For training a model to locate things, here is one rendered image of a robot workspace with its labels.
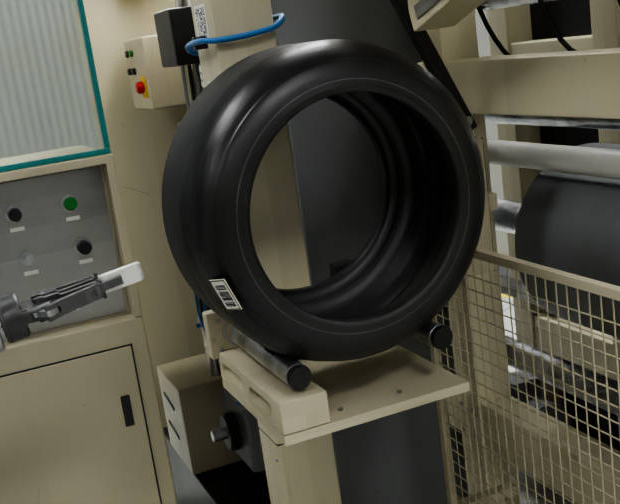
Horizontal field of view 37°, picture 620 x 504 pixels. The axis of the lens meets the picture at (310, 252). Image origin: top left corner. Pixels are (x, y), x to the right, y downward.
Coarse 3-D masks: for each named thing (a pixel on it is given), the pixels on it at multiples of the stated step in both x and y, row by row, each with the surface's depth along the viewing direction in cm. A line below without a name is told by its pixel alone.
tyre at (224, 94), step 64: (256, 64) 153; (320, 64) 150; (384, 64) 154; (192, 128) 156; (256, 128) 147; (384, 128) 184; (448, 128) 160; (192, 192) 149; (384, 192) 189; (448, 192) 179; (192, 256) 152; (256, 256) 149; (384, 256) 189; (448, 256) 163; (256, 320) 153; (320, 320) 156; (384, 320) 160
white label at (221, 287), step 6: (210, 282) 151; (216, 282) 150; (222, 282) 149; (216, 288) 151; (222, 288) 150; (228, 288) 149; (222, 294) 151; (228, 294) 150; (222, 300) 152; (228, 300) 151; (234, 300) 150; (228, 306) 152; (234, 306) 151; (240, 306) 150
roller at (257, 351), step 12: (228, 336) 188; (240, 336) 181; (252, 348) 174; (264, 348) 170; (264, 360) 168; (276, 360) 163; (288, 360) 161; (276, 372) 162; (288, 372) 158; (300, 372) 158; (288, 384) 158; (300, 384) 158
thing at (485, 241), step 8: (480, 144) 200; (480, 152) 200; (488, 200) 203; (488, 208) 203; (488, 216) 203; (488, 224) 204; (488, 232) 204; (480, 240) 203; (488, 240) 204; (488, 248) 204; (472, 264) 204; (488, 264) 205; (472, 272) 204; (480, 272) 205; (488, 272) 206
